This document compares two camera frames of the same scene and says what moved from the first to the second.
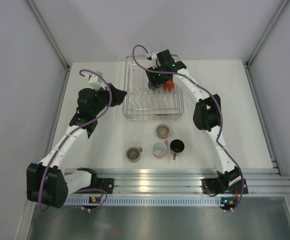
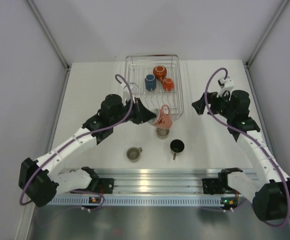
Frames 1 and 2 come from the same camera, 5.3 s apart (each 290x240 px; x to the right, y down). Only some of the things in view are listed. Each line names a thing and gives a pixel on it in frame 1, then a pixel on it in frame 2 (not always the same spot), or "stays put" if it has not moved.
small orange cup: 169,85 stays put
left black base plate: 106,184 stays put
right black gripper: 151,75 to 213,99
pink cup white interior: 159,148 to 164,120
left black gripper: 117,96 to 142,114
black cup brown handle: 177,146 stays put
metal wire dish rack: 140,103 stays put
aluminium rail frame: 272,181 stays put
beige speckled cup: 162,131 stays put
